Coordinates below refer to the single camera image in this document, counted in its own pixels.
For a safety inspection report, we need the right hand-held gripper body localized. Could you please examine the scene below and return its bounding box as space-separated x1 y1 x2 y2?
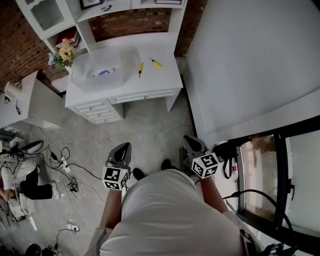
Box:
183 134 225 180

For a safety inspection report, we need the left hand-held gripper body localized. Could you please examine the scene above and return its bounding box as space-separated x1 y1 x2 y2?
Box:
101 142 133 192

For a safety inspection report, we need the clear plastic storage bin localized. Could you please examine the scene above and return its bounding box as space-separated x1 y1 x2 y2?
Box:
70 47 140 93

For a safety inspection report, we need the person's right forearm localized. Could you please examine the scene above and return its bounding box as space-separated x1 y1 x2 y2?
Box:
199 173 230 215

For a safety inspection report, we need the person's left forearm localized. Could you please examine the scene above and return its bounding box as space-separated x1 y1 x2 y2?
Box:
99 187 126 230

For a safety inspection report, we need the black bag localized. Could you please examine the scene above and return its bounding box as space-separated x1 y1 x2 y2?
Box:
212 141 240 180

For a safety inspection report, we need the person's left leg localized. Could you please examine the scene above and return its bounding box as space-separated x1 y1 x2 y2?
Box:
132 167 146 181

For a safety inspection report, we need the person's leg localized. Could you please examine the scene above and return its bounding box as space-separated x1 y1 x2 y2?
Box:
161 159 181 172
132 167 146 181

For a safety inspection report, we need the red label bottle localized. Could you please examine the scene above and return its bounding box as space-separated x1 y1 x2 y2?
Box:
231 161 239 182

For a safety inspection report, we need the person's right leg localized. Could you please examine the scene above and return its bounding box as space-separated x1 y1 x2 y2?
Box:
161 159 181 172

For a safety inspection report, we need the small black floor device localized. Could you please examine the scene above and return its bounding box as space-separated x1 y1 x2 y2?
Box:
67 177 80 193

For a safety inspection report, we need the person's white shirt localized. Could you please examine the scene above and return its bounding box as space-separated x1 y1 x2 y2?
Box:
83 169 266 256

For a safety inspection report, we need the white desk with drawers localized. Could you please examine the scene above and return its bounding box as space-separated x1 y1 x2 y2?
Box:
64 32 185 125

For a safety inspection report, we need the grey black oval object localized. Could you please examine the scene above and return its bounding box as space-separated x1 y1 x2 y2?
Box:
19 139 45 155

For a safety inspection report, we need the purple label wipes packet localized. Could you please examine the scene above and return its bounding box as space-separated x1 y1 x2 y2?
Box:
89 65 120 79

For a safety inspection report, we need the black body-worn device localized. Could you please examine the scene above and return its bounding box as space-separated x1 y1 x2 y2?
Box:
239 228 298 256

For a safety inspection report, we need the white side table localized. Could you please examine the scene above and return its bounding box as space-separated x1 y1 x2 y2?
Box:
0 70 65 130

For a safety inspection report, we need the yellow and blue flower bouquet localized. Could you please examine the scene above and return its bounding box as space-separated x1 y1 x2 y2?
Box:
47 37 77 70

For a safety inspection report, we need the white shelf hutch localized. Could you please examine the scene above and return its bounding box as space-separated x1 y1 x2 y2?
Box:
14 0 188 55

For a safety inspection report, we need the stack of red books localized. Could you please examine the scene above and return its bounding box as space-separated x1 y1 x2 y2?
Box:
55 27 81 48

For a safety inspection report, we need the black floor cable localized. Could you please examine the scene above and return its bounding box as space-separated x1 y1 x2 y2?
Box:
67 162 104 181

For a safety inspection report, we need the thick black cable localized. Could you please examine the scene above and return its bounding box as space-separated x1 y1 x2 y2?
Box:
222 189 297 241

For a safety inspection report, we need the black window frame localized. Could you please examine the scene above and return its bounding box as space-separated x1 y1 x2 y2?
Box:
228 117 320 251

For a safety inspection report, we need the black picture frame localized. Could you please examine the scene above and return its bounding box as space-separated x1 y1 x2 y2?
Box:
79 0 106 11

